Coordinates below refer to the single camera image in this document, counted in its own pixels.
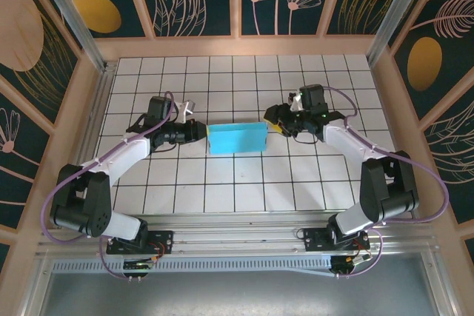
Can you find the blue and white cloth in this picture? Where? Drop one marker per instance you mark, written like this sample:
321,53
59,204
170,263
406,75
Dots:
237,140

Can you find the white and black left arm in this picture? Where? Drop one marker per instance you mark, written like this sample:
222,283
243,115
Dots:
122,153

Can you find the dark panel large pink disc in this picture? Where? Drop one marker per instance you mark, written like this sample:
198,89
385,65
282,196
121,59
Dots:
59,83

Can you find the small black controller board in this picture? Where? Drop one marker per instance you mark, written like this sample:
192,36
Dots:
346,263
139,265

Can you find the dark panel orange oval fern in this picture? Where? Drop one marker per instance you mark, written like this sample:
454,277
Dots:
455,72

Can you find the dark panel single pink flower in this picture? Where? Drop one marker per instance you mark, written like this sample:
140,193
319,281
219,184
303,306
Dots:
26,179

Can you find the grey metal plate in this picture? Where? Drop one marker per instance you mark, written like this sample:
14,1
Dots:
237,297

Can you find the dark panel pink fern fronds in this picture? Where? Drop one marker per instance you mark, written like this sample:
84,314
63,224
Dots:
466,201

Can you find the aluminium side rail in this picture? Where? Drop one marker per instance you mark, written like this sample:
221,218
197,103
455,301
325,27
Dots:
92,109

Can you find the long aluminium base rail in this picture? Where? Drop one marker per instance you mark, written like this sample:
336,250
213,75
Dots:
237,238

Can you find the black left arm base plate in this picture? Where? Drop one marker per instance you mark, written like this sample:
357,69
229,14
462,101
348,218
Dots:
163,242

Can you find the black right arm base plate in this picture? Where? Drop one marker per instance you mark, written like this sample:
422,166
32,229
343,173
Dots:
313,240

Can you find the aluminium corner post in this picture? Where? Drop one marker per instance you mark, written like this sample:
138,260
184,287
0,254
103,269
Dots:
74,23
392,12

